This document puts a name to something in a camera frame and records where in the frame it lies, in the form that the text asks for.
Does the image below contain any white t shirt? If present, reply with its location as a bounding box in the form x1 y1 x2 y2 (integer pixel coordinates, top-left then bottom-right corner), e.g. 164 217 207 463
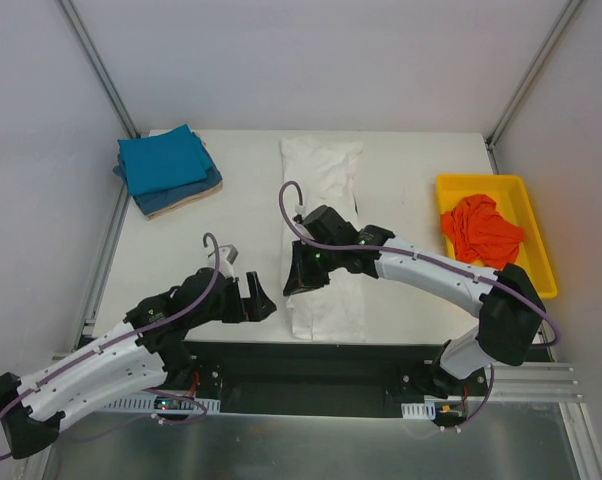
280 136 366 343

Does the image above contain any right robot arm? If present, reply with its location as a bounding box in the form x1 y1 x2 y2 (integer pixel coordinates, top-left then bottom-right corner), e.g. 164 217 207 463
283 205 545 395

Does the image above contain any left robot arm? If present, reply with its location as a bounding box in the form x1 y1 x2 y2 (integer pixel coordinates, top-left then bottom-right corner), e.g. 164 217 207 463
0 267 277 460

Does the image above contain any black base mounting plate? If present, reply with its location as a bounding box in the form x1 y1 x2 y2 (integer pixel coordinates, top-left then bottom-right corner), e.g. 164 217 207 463
155 337 490 416

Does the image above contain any beige folded t shirt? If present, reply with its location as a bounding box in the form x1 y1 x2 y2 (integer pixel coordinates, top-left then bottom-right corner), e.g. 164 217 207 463
144 182 223 220

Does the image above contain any blue folded t shirt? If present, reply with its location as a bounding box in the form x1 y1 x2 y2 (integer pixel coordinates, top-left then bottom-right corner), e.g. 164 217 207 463
130 148 223 215

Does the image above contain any orange t shirt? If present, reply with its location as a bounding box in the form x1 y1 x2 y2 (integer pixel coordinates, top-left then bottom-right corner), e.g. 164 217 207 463
440 194 525 270

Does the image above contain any yellow plastic tray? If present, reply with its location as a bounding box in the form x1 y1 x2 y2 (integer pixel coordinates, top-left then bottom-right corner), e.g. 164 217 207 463
435 174 558 299

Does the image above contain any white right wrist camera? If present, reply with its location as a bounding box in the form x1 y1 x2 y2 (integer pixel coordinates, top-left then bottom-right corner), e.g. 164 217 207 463
293 204 306 223

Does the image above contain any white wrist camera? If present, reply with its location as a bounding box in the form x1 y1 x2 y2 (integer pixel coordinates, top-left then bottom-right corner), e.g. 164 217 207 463
207 244 239 278
293 204 306 223

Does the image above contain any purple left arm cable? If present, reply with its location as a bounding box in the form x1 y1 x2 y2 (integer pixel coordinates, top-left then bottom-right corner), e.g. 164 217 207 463
0 231 220 460

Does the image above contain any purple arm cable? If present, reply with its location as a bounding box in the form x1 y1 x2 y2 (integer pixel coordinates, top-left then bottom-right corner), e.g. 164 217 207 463
278 180 562 349
0 231 220 460

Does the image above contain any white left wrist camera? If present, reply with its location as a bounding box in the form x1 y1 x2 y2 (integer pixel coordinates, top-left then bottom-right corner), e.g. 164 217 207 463
207 244 239 278

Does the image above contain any white slotted cable duct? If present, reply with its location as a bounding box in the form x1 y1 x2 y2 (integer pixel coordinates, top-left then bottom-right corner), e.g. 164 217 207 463
401 401 436 421

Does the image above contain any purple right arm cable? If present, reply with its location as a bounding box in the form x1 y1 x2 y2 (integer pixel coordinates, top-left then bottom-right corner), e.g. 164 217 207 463
278 180 562 349

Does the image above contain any left aluminium frame post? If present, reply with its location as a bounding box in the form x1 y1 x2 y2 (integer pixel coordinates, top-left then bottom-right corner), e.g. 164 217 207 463
56 0 141 138

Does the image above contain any aluminium frame post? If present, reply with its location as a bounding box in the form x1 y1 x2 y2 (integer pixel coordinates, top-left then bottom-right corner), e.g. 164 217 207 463
485 0 585 152
56 0 141 138

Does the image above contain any right aluminium frame post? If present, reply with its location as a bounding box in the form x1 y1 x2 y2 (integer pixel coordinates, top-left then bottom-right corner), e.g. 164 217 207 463
485 0 585 152

